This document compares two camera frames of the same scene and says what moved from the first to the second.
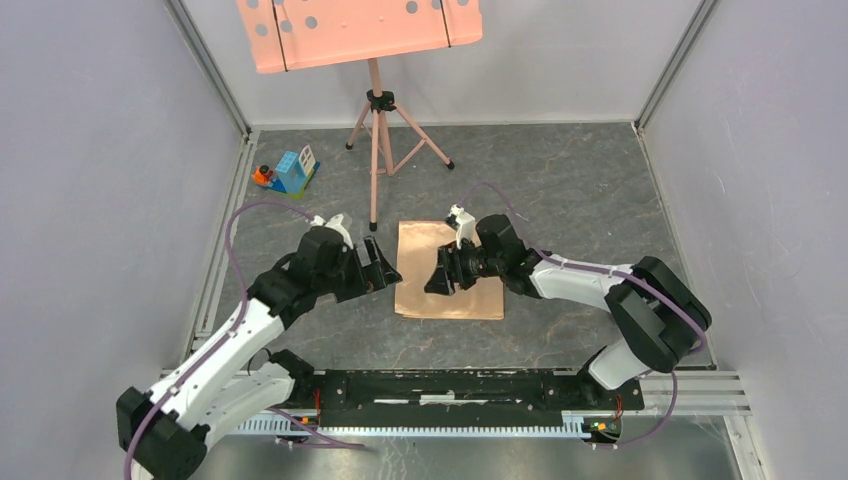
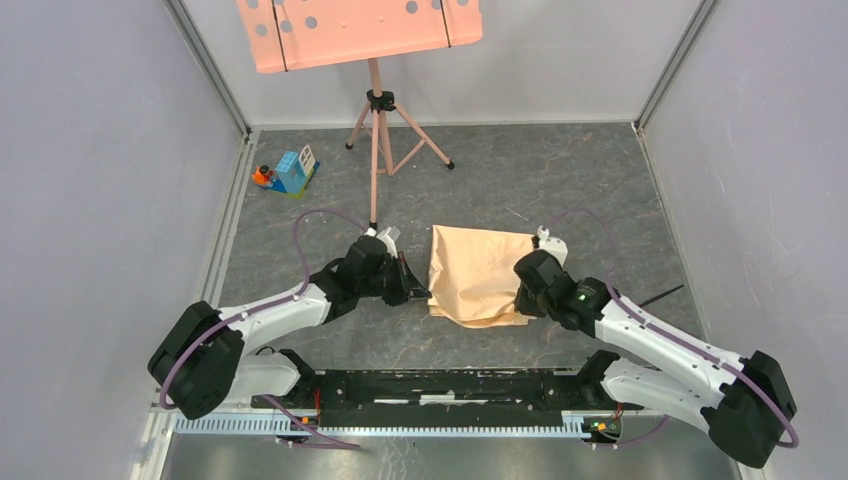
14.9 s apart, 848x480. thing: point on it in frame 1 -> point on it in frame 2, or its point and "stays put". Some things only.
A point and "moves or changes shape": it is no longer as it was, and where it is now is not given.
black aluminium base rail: [522, 391] stays put
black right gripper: [449, 269] -> [523, 306]
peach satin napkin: [418, 246] moves or changes shape
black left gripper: [371, 277] -> [408, 286]
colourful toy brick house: [295, 172] stays put
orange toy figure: [261, 175] stays put
